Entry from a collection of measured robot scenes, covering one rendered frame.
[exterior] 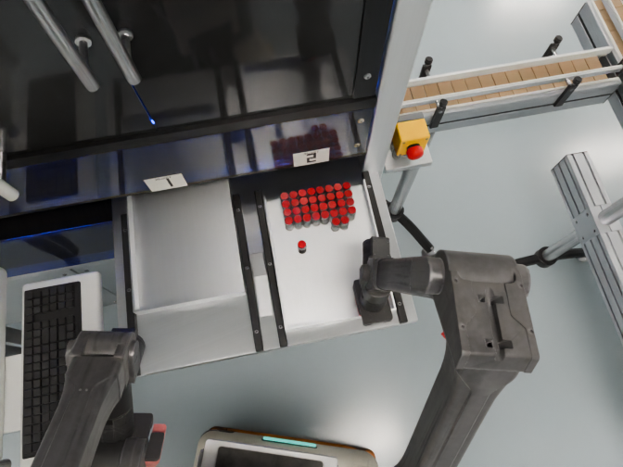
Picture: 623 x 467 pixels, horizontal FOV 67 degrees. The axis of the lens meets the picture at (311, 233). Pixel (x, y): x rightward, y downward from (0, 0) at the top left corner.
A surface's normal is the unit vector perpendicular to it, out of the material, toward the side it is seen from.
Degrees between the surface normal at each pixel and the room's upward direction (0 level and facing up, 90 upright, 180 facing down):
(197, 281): 0
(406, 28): 90
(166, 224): 0
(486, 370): 56
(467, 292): 14
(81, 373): 41
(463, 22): 0
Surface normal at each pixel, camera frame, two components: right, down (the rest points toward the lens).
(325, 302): 0.00, -0.34
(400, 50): 0.19, 0.92
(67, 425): 0.12, -0.86
